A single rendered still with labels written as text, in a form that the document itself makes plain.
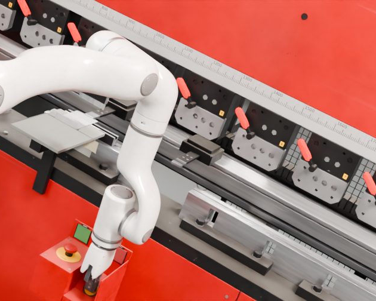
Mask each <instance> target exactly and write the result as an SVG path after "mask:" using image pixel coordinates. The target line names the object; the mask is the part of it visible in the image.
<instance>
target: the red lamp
mask: <svg viewBox="0 0 376 301"><path fill-rule="evenodd" d="M126 253H127V252H126V251H125V250H123V249H121V248H119V247H118V248H117V249H116V252H115V256H114V258H113V259H114V260H115V261H117V262H118V263H120V264H122V263H123V261H124V258H125V255H126Z"/></svg>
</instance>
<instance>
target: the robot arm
mask: <svg viewBox="0 0 376 301"><path fill-rule="evenodd" d="M62 91H80V92H86V93H92V94H97V95H100V96H105V97H110V98H113V99H119V100H138V103H137V105H136V108H135V111H134V114H133V116H132V119H131V122H130V125H129V127H128V130H127V133H126V136H125V138H124V142H123V144H122V147H121V150H120V153H119V155H118V160H117V168H118V170H119V171H120V172H121V174H122V175H123V176H124V177H125V178H126V179H127V180H128V182H129V183H130V185H131V186H132V188H133V189H134V191H135V193H136V195H137V199H138V205H139V209H138V211H136V210H135V208H134V203H135V200H136V195H135V193H134V192H133V191H132V190H131V189H129V188H128V187H125V186H122V185H110V186H108V187H107V188H106V190H105V192H104V195H103V199H102V202H101V205H100V209H99V211H98V215H97V218H96V221H95V225H94V228H93V231H92V234H91V238H92V243H91V245H90V247H89V249H88V251H87V253H86V256H85V259H84V261H83V264H82V266H81V272H82V273H84V272H85V271H86V270H87V273H86V275H85V277H84V281H86V283H85V286H84V289H86V290H88V291H89V292H91V293H94V292H95V291H96V290H97V287H98V284H99V281H100V280H99V279H100V278H101V276H102V274H103V272H104V271H105V270H106V269H107V268H108V267H109V266H110V265H111V264H112V261H113V258H114V256H115V252H116V249H117V248H118V247H119V246H120V245H121V242H122V241H123V237H124V238H125V239H127V240H129V241H130V242H132V243H134V244H137V245H142V244H144V243H145V242H146V241H147V240H148V239H149V237H150V236H151V234H152V232H153V228H154V227H155V224H156V221H157V218H158V215H159V211H160V206H161V198H160V193H159V189H158V186H157V184H156V181H155V178H154V176H153V174H152V171H151V165H152V162H153V159H154V157H155V155H156V152H157V150H158V147H159V145H160V142H161V140H162V137H163V135H164V132H165V130H166V127H167V125H168V122H169V119H170V117H171V114H172V112H173V110H174V106H175V104H176V101H177V97H178V86H177V82H176V80H175V78H174V77H173V75H172V74H171V72H170V71H169V70H168V69H167V68H165V67H164V66H163V65H161V64H160V63H159V62H157V61H156V60H155V59H153V58H152V57H151V56H149V55H148V54H146V53H145V52H144V51H142V50H141V49H139V48H138V47H136V46H135V45H134V44H132V43H131V42H129V41H128V40H126V39H125V38H124V37H122V36H121V35H119V34H117V33H115V32H112V31H108V30H102V31H99V32H96V33H95V34H93V35H92V36H91V37H90V38H89V40H88V41H87V44H86V47H85V48H83V47H77V46H72V45H53V46H44V47H36V48H31V49H29V50H26V51H24V52H22V53H20V54H19V55H18V56H17V57H16V59H13V60H7V61H0V114H2V113H4V112H6V111H7V110H9V109H11V108H12V107H14V106H15V105H17V104H19V103H20V102H22V101H24V100H26V99H28V98H31V97H33V96H37V95H39V94H45V93H55V92H62Z"/></svg>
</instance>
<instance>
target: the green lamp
mask: <svg viewBox="0 0 376 301"><path fill-rule="evenodd" d="M90 233H91V231H90V230H88V229H87V228H85V227H83V226H81V225H80V224H78V227H77V229H76V232H75V236H74V237H75V238H77V239H79V240H81V241H82V242H84V243H87V242H88V239H89V236H90Z"/></svg>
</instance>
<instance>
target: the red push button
mask: <svg viewBox="0 0 376 301"><path fill-rule="evenodd" d="M64 250H65V251H66V252H65V255H66V256H68V257H72V255H73V253H76V252H77V251H78V248H77V246H75V245H73V244H65V245H64Z"/></svg>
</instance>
